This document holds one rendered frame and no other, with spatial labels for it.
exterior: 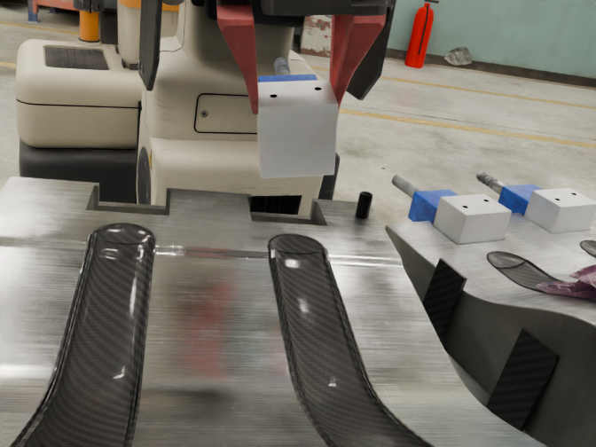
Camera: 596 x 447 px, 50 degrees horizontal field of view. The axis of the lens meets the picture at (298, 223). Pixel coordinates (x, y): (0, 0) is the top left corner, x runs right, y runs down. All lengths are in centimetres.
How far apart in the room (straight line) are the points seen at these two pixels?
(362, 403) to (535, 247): 31
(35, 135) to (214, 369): 79
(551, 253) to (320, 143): 25
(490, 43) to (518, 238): 553
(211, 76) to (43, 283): 48
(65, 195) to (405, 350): 25
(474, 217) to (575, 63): 588
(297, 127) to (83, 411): 22
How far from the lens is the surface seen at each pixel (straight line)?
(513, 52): 618
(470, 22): 601
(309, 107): 41
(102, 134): 107
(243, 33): 38
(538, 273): 55
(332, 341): 35
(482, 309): 47
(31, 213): 43
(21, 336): 34
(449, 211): 55
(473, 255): 54
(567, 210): 62
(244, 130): 83
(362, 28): 39
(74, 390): 31
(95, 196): 48
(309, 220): 49
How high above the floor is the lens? 108
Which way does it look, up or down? 26 degrees down
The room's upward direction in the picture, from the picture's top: 9 degrees clockwise
